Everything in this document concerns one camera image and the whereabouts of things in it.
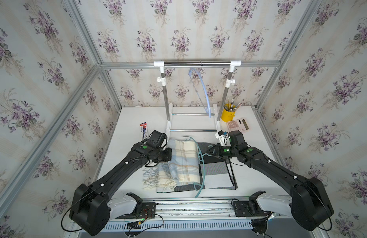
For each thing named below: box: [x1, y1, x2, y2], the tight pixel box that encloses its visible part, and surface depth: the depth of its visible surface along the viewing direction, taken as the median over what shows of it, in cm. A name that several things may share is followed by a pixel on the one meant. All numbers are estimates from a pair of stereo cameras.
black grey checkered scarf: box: [156, 142, 239, 193], surface depth 83 cm
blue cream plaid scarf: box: [142, 140, 201, 193], surface depth 83 cm
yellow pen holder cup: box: [221, 103, 236, 123], surface depth 110 cm
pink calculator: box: [226, 118, 250, 133], surface depth 109 cm
